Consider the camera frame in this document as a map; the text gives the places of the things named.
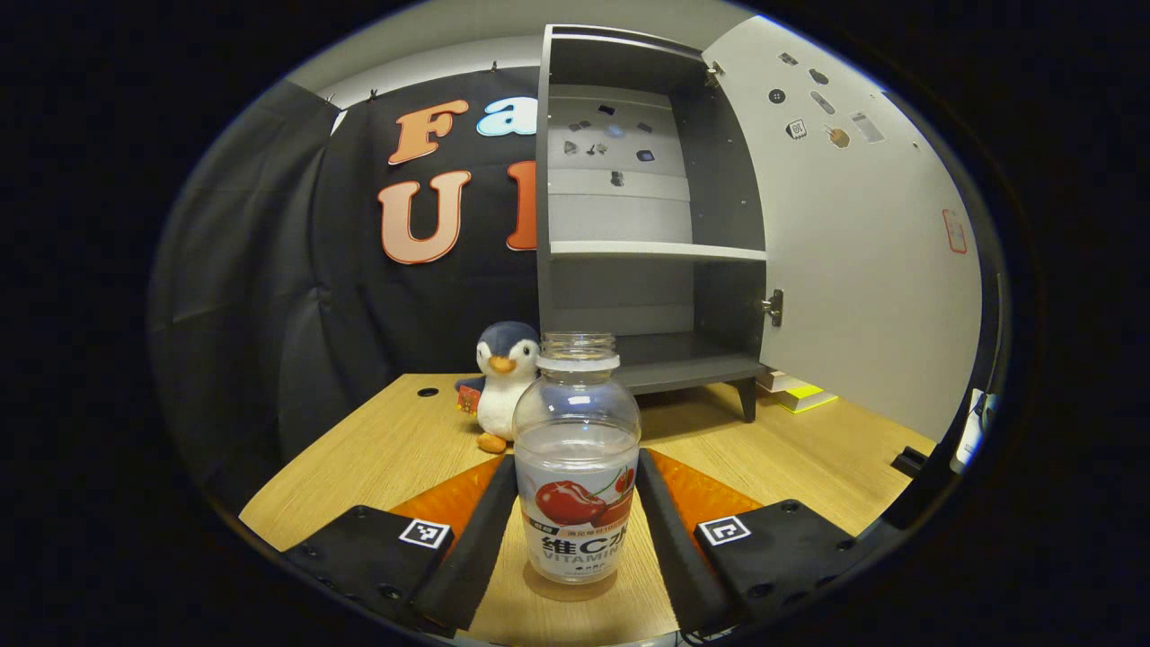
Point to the stack of books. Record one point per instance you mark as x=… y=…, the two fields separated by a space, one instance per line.
x=777 y=382

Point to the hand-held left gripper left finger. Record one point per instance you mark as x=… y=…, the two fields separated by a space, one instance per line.
x=467 y=557

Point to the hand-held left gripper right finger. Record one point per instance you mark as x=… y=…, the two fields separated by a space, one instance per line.
x=669 y=548

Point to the light grey cabinet door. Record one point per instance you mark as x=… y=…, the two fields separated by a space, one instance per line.
x=853 y=270

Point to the yellow notepad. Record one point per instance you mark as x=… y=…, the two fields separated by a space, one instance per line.
x=809 y=398

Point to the clear plastic bottle red label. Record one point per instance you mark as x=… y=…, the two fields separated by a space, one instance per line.
x=575 y=449

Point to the small black block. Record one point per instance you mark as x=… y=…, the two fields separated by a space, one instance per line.
x=909 y=462

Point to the penguin plush toy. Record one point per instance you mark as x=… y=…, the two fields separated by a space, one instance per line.
x=499 y=404

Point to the black backdrop cloth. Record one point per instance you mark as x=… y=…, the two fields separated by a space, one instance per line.
x=269 y=270

